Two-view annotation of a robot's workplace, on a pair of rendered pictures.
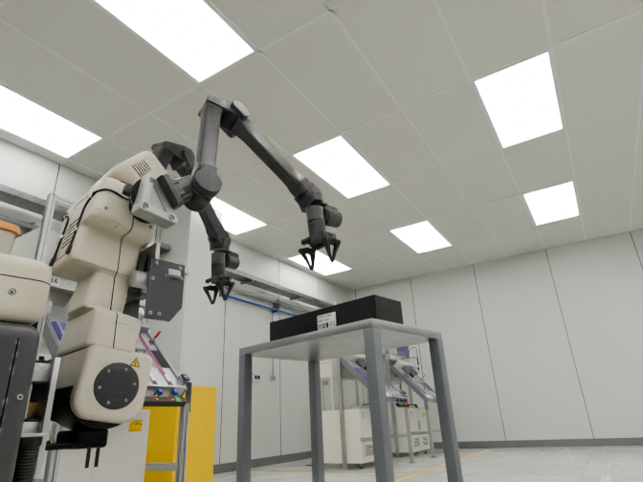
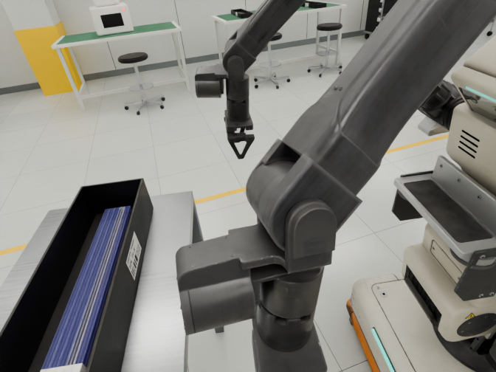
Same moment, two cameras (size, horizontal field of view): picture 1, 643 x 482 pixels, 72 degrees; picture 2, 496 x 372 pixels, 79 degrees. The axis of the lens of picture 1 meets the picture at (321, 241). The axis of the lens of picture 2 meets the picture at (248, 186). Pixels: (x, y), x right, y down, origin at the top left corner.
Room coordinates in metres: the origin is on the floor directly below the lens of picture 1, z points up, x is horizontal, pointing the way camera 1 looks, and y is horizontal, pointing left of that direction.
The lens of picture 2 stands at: (1.86, 0.53, 1.37)
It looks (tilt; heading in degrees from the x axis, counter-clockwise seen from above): 36 degrees down; 224
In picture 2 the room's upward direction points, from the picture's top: 6 degrees counter-clockwise
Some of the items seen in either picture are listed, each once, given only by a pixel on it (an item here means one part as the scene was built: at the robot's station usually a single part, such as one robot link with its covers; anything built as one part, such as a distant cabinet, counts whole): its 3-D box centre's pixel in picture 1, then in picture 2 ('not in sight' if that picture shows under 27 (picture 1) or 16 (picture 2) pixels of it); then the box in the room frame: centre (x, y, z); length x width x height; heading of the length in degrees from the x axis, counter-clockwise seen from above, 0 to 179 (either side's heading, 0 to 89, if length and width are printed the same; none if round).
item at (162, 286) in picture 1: (140, 290); (451, 221); (1.19, 0.52, 0.86); 0.28 x 0.16 x 0.22; 48
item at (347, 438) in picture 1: (347, 382); not in sight; (5.85, -0.24, 0.95); 1.36 x 0.82 x 1.90; 59
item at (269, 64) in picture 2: not in sight; (270, 60); (-1.50, -2.09, 0.31); 0.53 x 0.50 x 0.62; 149
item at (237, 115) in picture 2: (317, 231); (238, 110); (1.33, 0.01, 1.07); 0.10 x 0.07 x 0.07; 49
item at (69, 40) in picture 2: not in sight; (128, 64); (-0.30, -3.59, 0.40); 1.50 x 0.75 x 0.80; 149
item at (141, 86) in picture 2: not in sight; (141, 82); (-0.06, -2.96, 0.31); 0.53 x 0.50 x 0.62; 15
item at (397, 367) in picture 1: (394, 386); not in sight; (7.09, -1.00, 0.95); 1.36 x 0.82 x 1.90; 59
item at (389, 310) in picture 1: (331, 326); (89, 278); (1.80, -0.02, 0.86); 0.57 x 0.17 x 0.11; 48
